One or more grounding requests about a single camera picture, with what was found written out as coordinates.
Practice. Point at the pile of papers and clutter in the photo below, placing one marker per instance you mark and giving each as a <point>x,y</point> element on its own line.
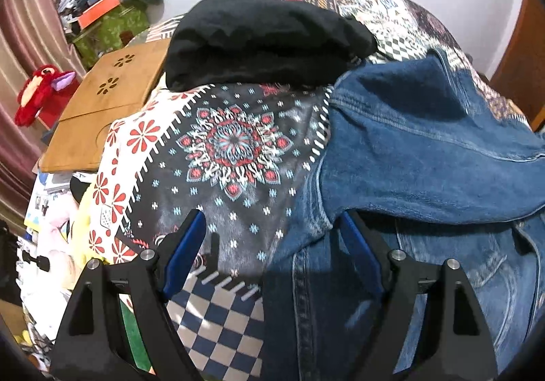
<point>47,215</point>

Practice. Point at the orange flat box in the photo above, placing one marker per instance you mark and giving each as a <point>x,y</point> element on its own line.
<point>98,8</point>

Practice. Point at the patterned printed blanket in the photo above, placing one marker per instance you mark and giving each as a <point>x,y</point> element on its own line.
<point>230,142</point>

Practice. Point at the pale yellow cloth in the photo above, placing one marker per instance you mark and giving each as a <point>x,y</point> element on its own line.
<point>85,223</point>

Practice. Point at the red plush toy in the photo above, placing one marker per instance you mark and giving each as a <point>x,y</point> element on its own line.
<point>38,95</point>

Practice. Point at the striped pink curtain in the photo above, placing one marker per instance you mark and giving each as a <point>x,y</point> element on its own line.
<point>25,23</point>

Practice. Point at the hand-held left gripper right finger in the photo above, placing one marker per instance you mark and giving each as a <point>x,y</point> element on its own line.
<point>362,249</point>

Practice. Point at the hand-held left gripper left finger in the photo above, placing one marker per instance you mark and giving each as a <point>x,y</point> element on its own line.
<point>184,254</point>

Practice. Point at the brown wooden door frame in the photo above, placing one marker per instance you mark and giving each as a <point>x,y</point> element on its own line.
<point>523,57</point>

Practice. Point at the blue denim jeans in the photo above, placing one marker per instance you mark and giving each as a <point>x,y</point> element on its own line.
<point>404,159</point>

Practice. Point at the green patterned box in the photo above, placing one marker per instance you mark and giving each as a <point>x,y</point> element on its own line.
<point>115,29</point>

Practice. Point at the black garment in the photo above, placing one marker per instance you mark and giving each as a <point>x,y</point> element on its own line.
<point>255,40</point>

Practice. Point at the wooden lap desk board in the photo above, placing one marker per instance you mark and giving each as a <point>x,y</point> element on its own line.
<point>106,108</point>

